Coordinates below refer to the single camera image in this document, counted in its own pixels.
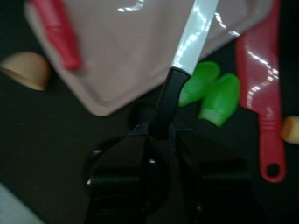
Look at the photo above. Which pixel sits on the red ridged toy food piece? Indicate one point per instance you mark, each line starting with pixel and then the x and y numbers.
pixel 58 32

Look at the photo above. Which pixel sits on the pink packet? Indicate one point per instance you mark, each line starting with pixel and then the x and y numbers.
pixel 125 52

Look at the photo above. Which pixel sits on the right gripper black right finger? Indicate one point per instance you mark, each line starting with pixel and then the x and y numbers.
pixel 218 186

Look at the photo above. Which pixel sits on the green toy vegetable piece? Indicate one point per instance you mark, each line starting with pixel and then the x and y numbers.
pixel 198 81
pixel 219 99

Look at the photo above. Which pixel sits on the yellow-orange toy food piece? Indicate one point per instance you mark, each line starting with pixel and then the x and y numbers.
pixel 291 129

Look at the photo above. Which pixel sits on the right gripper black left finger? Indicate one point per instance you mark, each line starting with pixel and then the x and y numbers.
pixel 117 175

